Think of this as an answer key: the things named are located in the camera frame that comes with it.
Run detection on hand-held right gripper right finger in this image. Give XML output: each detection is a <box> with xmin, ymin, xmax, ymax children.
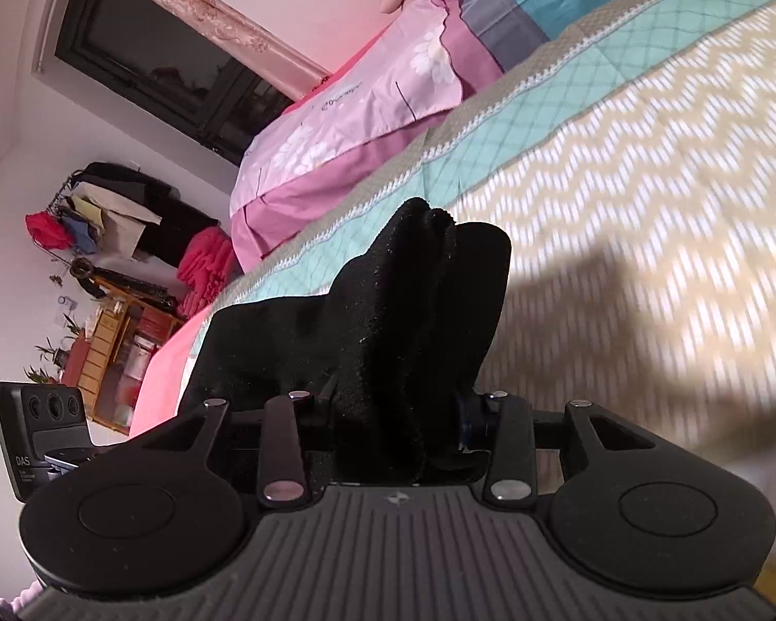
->
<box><xmin>456</xmin><ymin>391</ymin><xmax>654</xmax><ymax>509</ymax></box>

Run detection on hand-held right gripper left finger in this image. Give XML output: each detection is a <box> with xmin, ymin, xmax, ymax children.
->
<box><xmin>129</xmin><ymin>391</ymin><xmax>311</xmax><ymax>509</ymax></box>

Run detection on black pants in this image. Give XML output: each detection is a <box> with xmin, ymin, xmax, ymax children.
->
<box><xmin>180</xmin><ymin>197</ymin><xmax>513</xmax><ymax>487</ymax></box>

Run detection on green potted plant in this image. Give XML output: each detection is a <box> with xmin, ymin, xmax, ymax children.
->
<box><xmin>24</xmin><ymin>314</ymin><xmax>86</xmax><ymax>386</ymax></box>

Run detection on wooden shelf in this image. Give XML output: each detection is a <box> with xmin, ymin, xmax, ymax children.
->
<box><xmin>61</xmin><ymin>272</ymin><xmax>185</xmax><ymax>436</ymax></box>

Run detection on pink bed sheet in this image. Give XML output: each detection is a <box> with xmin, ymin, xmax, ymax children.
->
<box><xmin>129</xmin><ymin>303</ymin><xmax>216</xmax><ymax>437</ymax></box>

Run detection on black long object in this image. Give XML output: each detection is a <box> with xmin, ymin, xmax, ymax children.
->
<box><xmin>70</xmin><ymin>257</ymin><xmax>177</xmax><ymax>313</ymax></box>

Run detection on stack of red clothes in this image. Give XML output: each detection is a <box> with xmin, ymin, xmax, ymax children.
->
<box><xmin>176</xmin><ymin>225</ymin><xmax>239</xmax><ymax>319</ymax></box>

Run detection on red hanging cloth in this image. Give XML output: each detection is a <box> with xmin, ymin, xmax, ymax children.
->
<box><xmin>26</xmin><ymin>210</ymin><xmax>73</xmax><ymax>251</ymax></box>

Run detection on blue hanging cloth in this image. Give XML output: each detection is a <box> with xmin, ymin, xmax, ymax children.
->
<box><xmin>63</xmin><ymin>215</ymin><xmax>103</xmax><ymax>255</ymax></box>

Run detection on beige hanging cloth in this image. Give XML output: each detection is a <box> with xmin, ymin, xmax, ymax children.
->
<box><xmin>71</xmin><ymin>181</ymin><xmax>164</xmax><ymax>261</ymax></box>

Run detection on black hanging clothes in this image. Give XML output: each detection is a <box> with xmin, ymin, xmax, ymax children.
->
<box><xmin>78</xmin><ymin>161</ymin><xmax>222</xmax><ymax>268</ymax></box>

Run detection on zigzag patterned bedspread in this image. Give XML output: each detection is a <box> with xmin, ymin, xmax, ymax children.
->
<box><xmin>197</xmin><ymin>0</ymin><xmax>776</xmax><ymax>609</ymax></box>

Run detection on pink floral pillow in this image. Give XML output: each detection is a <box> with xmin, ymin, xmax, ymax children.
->
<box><xmin>229</xmin><ymin>0</ymin><xmax>505</xmax><ymax>273</ymax></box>

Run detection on dark framed window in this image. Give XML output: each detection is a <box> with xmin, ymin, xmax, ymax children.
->
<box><xmin>32</xmin><ymin>0</ymin><xmax>330</xmax><ymax>167</ymax></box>

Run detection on pink patterned curtain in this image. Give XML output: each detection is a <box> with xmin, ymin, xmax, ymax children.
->
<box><xmin>81</xmin><ymin>0</ymin><xmax>332</xmax><ymax>101</ymax></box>

